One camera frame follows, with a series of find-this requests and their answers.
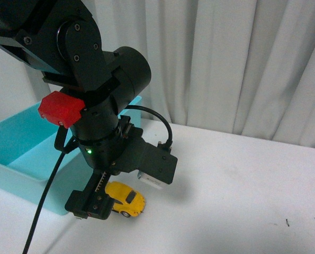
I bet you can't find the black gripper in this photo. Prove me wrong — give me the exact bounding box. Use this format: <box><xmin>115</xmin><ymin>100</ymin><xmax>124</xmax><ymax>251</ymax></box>
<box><xmin>65</xmin><ymin>116</ymin><xmax>177</xmax><ymax>220</ymax></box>

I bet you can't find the turquoise storage box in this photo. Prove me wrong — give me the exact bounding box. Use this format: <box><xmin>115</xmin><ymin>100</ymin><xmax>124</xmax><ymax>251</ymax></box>
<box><xmin>0</xmin><ymin>95</ymin><xmax>143</xmax><ymax>216</ymax></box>

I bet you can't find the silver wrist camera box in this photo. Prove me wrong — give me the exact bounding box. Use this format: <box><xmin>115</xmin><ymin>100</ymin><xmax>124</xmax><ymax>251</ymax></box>
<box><xmin>137</xmin><ymin>171</ymin><xmax>166</xmax><ymax>190</ymax></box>

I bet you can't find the yellow beetle toy car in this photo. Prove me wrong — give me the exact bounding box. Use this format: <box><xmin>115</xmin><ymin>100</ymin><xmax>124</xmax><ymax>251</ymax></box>
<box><xmin>105</xmin><ymin>182</ymin><xmax>146</xmax><ymax>217</ymax></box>

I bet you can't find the white pleated curtain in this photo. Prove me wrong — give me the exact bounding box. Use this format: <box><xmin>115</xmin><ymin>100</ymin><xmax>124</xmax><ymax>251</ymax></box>
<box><xmin>0</xmin><ymin>0</ymin><xmax>315</xmax><ymax>151</ymax></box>

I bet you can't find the black camera cable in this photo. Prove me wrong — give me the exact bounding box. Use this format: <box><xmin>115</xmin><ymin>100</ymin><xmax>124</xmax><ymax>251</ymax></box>
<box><xmin>22</xmin><ymin>105</ymin><xmax>174</xmax><ymax>254</ymax></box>

